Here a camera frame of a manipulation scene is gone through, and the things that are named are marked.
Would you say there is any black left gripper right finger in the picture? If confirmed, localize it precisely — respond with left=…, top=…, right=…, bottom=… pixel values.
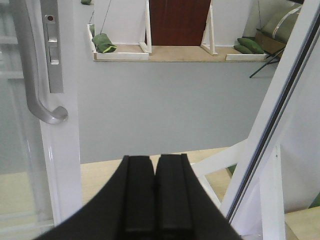
left=154, top=153, right=241, bottom=240

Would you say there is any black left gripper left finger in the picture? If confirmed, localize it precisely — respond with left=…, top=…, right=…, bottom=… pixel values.
left=38, top=155, right=156, bottom=240

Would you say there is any white sliding glass door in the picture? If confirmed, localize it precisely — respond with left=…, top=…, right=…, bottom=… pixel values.
left=0, top=0, right=82, bottom=232

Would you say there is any grey metal door handle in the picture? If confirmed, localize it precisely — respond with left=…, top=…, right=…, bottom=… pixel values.
left=9, top=0, right=68, bottom=125

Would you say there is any dark red door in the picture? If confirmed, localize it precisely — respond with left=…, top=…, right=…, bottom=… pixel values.
left=149, top=0, right=211, bottom=46

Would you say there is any silver door lock plate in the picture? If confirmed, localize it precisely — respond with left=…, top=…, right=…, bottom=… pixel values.
left=40, top=0, right=64, bottom=94

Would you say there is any white triangular support brace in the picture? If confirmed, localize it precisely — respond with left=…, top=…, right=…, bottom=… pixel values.
left=191, top=140, right=286, bottom=240

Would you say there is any wooden platform base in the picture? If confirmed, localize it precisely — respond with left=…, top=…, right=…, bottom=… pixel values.
left=0, top=141, right=320, bottom=240

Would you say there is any far wooden platform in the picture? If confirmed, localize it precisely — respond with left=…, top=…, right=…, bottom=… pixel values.
left=87, top=0, right=267, bottom=62

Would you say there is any green sandbag far left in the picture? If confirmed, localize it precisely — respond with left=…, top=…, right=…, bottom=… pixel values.
left=92, top=33, right=117, bottom=54

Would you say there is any green sandbag far right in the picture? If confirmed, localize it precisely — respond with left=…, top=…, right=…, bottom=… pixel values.
left=233, top=37, right=264, bottom=54

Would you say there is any white door frame post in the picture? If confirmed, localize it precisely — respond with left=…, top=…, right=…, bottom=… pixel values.
left=219, top=0, right=320, bottom=236

